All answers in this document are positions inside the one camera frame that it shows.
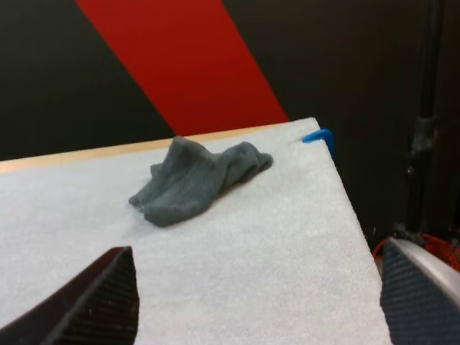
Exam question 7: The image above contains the blue clip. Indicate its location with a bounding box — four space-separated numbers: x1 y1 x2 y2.
300 128 336 161

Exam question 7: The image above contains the crumpled grey-green towel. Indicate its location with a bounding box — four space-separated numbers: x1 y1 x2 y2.
128 135 275 229

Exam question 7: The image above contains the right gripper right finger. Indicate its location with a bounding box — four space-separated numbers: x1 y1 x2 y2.
379 238 460 345

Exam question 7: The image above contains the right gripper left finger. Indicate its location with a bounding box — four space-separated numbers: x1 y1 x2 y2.
0 245 141 345

